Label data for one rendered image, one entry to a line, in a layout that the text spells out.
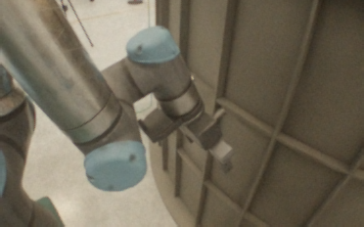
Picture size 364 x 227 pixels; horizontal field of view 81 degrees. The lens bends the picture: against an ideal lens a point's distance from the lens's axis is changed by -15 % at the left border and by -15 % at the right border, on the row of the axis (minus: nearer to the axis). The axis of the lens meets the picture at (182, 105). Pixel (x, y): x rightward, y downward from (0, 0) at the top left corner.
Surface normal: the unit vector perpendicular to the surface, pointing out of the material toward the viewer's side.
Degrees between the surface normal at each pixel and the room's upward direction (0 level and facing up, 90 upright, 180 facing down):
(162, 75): 90
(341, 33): 90
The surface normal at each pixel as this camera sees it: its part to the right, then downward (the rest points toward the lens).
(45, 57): 0.64, 0.36
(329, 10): -0.68, 0.42
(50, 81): 0.36, 0.54
